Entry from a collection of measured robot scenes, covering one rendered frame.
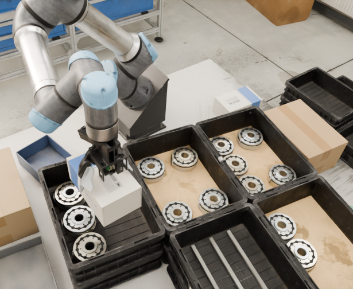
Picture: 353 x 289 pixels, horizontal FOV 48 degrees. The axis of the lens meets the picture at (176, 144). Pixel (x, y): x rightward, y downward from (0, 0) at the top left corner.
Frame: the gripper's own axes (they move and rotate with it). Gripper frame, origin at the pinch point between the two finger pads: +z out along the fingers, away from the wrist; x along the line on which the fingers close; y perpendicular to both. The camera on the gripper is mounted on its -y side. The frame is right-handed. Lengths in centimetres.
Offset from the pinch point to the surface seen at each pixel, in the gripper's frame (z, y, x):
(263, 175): 28, 12, 60
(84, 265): 17.6, 11.3, -13.5
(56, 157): 41, -50, 3
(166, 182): 27.8, -5.9, 27.8
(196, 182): 27.8, 0.0, 36.9
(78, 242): 24.7, 0.1, -10.3
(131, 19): 83, -193, 129
